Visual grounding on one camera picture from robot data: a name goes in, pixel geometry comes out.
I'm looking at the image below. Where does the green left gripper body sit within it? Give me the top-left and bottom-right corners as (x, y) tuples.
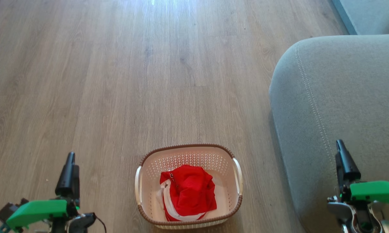
(6, 194), (97, 233)

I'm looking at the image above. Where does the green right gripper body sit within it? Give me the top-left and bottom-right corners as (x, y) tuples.
(327, 181), (389, 233)

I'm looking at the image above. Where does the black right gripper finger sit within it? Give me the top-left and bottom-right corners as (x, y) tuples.
(335, 154), (345, 194)
(337, 139), (361, 183)

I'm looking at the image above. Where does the cream laundry basket brown rim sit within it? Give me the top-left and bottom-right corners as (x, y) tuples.
(135, 143), (243, 229)

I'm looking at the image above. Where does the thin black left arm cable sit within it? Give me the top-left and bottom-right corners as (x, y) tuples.
(95, 216), (107, 233)

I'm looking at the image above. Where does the grey-green fabric sofa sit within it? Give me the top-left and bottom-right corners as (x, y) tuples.
(269, 34), (389, 233)

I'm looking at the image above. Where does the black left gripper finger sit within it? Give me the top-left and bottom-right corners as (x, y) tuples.
(72, 165), (80, 207)
(55, 152), (80, 197)

